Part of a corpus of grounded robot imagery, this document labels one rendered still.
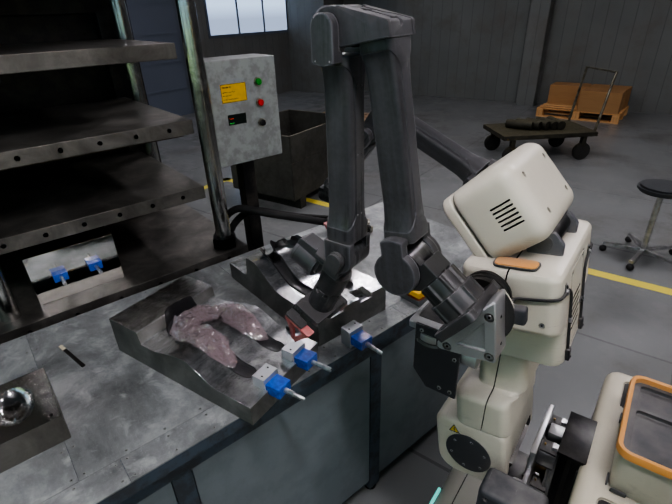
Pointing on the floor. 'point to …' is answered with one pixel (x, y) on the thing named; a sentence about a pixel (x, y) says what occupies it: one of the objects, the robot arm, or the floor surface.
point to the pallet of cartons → (592, 101)
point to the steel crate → (293, 160)
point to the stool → (648, 223)
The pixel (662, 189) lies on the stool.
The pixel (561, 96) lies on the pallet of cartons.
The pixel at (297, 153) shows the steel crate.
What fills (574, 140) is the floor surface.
